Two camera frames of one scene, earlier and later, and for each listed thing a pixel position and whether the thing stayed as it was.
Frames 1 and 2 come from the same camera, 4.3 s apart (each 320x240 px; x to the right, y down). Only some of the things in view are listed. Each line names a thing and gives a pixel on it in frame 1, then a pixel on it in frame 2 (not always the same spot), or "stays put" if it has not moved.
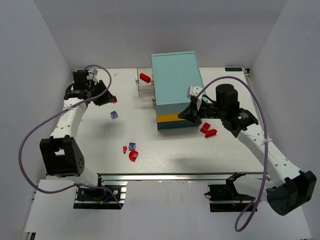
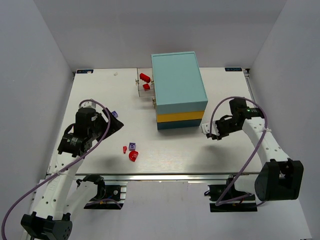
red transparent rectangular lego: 145,77 stays put
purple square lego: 114,114 stays put
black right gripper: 197,113 -> 217,128
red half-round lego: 133,155 stays put
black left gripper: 99,90 -> 107,122
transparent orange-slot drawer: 145,82 stays put
